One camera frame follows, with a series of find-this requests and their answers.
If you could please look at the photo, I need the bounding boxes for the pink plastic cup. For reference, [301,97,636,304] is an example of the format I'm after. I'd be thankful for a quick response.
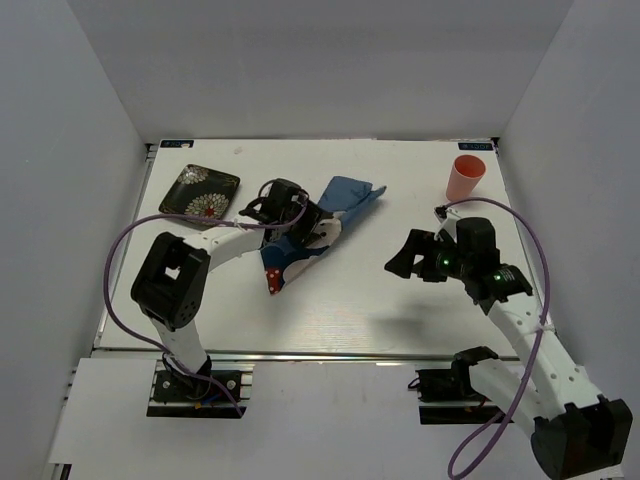
[445,155,486,201]

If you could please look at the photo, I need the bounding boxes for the right blue table label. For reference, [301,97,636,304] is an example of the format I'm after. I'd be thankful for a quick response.
[458,142,494,151]

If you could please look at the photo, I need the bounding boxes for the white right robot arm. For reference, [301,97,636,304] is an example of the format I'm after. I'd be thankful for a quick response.
[384,209,633,479]

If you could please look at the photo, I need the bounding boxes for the left blue table label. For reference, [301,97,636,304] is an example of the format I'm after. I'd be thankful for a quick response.
[159,139,194,149]

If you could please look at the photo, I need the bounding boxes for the blue cartoon print cloth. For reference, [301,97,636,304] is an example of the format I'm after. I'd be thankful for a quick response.
[260,176,387,295]

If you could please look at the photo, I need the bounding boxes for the black floral square plate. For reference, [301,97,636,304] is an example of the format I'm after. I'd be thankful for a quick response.
[158,164,240,228]

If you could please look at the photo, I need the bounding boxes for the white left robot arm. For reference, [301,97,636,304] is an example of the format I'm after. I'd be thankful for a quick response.
[131,179,331,399]

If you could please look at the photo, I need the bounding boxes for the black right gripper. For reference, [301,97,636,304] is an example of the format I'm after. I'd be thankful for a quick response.
[385,228,471,282]

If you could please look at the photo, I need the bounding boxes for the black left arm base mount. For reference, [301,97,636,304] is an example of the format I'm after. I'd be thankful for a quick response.
[146,361,252,419]

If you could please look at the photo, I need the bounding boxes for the blue table label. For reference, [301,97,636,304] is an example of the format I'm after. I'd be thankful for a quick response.
[458,142,494,151]
[159,139,194,149]

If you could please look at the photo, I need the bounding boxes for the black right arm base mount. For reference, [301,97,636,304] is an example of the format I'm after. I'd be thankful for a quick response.
[407,369,504,426]

